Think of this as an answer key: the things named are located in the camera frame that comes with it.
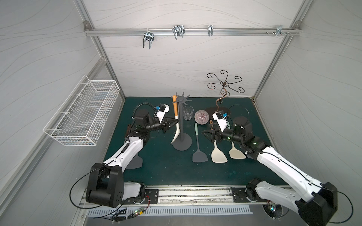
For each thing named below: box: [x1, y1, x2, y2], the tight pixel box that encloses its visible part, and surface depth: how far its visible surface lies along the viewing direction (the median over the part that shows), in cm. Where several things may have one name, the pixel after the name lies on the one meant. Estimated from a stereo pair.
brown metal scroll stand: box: [206, 70, 245, 113], surface depth 90 cm
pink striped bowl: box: [194, 109, 210, 125], surface depth 106 cm
